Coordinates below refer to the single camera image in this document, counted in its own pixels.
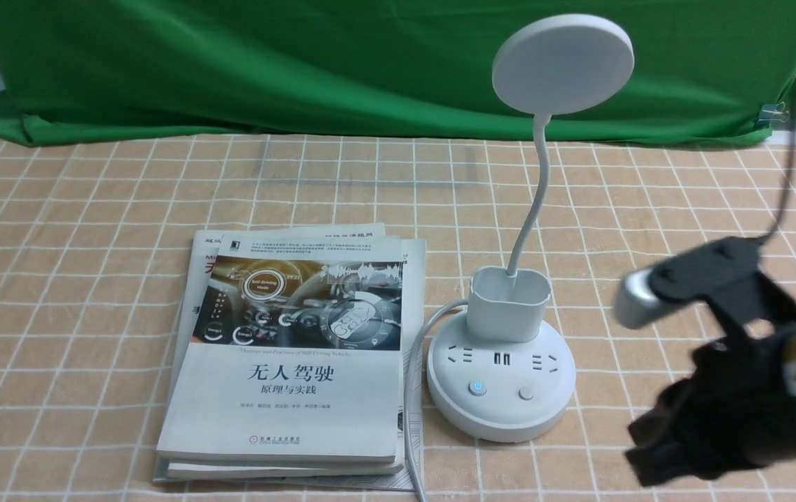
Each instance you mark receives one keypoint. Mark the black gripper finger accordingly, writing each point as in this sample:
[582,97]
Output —
[668,444]

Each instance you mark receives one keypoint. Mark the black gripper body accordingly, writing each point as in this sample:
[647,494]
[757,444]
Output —
[745,397]

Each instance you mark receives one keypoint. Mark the white desk lamp power base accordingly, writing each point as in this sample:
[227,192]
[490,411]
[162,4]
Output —
[498,371]

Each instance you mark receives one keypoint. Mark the metal binder clip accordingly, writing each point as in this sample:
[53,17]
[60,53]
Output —
[772,115]

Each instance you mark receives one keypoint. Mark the top self-driving textbook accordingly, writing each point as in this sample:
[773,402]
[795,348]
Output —
[293,376]

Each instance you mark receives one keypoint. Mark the orange checkered tablecloth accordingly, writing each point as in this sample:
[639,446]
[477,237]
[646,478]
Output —
[94,245]

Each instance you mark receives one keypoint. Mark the green backdrop cloth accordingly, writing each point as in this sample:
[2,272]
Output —
[92,71]

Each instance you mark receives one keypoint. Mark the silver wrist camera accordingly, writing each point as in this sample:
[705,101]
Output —
[725,275]

